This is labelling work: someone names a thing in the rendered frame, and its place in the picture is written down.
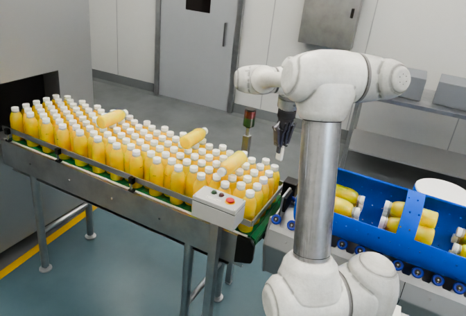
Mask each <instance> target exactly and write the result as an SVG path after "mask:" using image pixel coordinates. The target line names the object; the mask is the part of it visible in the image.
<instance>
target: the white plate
mask: <svg viewBox="0 0 466 316"><path fill-rule="evenodd" d="M415 188H416V190H417V192H420V193H424V194H427V195H430V196H433V197H436V198H440V199H443V200H446V201H450V202H453V203H456V204H460V205H463V206H466V190H465V189H463V188H461V187H459V186H457V185H455V184H452V183H451V182H447V181H444V180H441V179H433V178H424V179H420V180H418V181H416V183H415Z"/></svg>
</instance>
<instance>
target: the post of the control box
mask: <svg viewBox="0 0 466 316"><path fill-rule="evenodd" d="M221 233H222V227H219V226H218V225H215V224H212V223H211V225H210V233H209V247H208V255H207V268H206V276H205V290H204V297H203V305H202V316H212V314H213V307H214V295H215V289H216V277H217V270H218V258H219V252H220V245H221Z"/></svg>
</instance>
